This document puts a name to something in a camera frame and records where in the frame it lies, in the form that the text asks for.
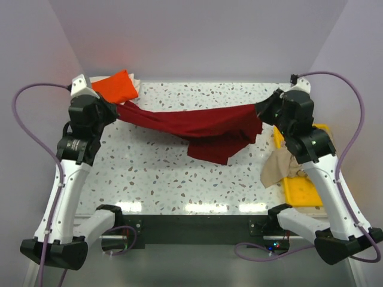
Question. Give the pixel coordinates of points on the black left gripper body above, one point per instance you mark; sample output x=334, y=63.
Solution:
x=103, y=121

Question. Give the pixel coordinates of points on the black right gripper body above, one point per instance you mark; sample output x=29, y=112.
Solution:
x=270, y=113

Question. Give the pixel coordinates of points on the dark red t-shirt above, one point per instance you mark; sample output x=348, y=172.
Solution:
x=214, y=135

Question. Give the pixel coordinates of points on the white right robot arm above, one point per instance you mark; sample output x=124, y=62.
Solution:
x=347, y=232

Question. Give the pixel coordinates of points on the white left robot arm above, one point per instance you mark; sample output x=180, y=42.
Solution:
x=58, y=242

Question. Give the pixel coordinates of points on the folded orange t-shirt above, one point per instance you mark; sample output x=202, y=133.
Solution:
x=118, y=88

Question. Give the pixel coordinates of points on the folded white t-shirt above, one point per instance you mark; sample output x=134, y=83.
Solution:
x=136, y=83

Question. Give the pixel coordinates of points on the beige t-shirt in bin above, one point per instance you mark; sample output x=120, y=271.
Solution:
x=280, y=164

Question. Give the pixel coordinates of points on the yellow plastic bin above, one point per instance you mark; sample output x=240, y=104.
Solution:
x=299, y=191

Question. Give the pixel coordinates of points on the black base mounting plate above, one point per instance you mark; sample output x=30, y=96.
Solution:
x=202, y=229

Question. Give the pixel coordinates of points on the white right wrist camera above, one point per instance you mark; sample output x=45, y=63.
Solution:
x=300, y=84

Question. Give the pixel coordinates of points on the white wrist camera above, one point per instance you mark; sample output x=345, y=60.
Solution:
x=300, y=84
x=81, y=85

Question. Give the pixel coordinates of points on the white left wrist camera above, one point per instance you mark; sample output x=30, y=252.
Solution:
x=81, y=85

